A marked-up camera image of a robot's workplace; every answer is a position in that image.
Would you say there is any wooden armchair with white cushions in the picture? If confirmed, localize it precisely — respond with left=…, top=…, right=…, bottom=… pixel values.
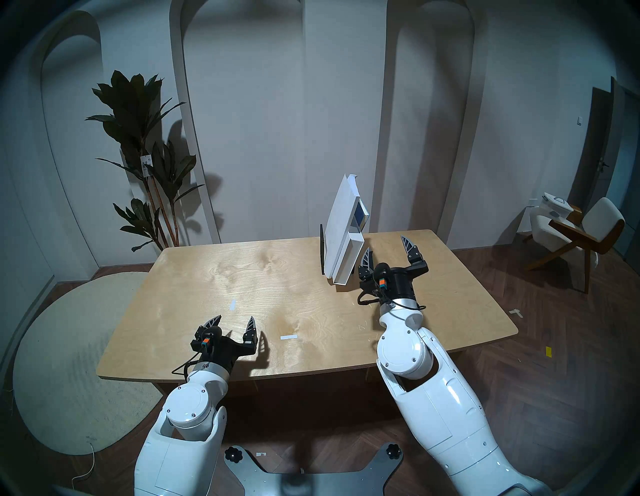
left=522, top=196, right=626, bottom=294

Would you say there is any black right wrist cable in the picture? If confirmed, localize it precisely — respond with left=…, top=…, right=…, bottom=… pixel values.
left=357, top=287, right=427, bottom=312

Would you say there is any tall green potted plant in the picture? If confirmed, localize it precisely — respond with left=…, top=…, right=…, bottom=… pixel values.
left=85, top=70, right=206, bottom=252

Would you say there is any white floor cable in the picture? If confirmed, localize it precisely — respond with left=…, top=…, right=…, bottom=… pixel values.
left=71, top=442, right=96, bottom=493

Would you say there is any dark brown door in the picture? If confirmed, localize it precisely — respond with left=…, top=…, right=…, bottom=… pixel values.
left=567, top=76, right=640, bottom=271

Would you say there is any thick white hardcover book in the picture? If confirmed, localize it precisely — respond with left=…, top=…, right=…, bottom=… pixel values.
left=332, top=196, right=370, bottom=287

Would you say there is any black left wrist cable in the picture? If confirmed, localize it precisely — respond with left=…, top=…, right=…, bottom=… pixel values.
left=171, top=352, right=206, bottom=376

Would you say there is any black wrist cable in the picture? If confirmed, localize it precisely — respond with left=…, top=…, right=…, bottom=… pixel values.
left=171, top=352, right=206, bottom=376
left=357, top=287, right=427, bottom=312

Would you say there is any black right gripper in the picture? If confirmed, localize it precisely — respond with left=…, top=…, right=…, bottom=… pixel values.
left=359, top=235, right=429, bottom=304

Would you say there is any round beige rug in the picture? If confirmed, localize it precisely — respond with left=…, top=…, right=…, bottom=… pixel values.
left=12, top=271, right=166, bottom=456

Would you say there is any grey metal robot base plate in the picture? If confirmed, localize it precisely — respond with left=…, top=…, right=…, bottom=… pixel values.
left=223, top=442, right=404, bottom=496

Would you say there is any thin white paperback book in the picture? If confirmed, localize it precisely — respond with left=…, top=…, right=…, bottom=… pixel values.
left=324, top=173, right=360, bottom=279

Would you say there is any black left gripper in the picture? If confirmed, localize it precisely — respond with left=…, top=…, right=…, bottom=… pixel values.
left=191, top=315, right=259, bottom=375

